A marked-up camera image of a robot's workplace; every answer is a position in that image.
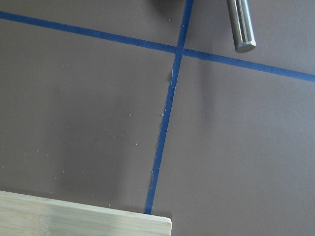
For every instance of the metal spoon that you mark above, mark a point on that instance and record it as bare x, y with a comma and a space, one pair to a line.
241, 25

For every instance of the wooden cutting board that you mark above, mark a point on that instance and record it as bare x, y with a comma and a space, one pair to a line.
25, 215

